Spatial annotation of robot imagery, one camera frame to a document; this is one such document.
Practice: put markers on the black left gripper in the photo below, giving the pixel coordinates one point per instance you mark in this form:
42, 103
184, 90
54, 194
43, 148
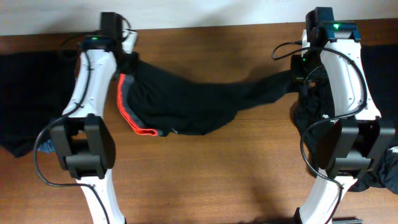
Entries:
134, 64

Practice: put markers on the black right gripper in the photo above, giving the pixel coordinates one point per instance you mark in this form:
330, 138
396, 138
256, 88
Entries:
296, 73

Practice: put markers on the black leggings red waistband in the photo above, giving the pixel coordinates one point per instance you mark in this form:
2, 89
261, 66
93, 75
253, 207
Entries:
155, 102

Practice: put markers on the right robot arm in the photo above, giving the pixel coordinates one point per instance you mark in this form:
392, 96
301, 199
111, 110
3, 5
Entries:
339, 48

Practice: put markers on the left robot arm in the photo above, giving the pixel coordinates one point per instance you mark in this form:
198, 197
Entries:
82, 141

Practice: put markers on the black clothes pile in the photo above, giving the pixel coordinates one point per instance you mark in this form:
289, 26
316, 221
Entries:
366, 149

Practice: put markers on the folded black clothes stack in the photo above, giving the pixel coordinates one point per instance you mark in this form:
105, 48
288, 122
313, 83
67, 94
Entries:
35, 88

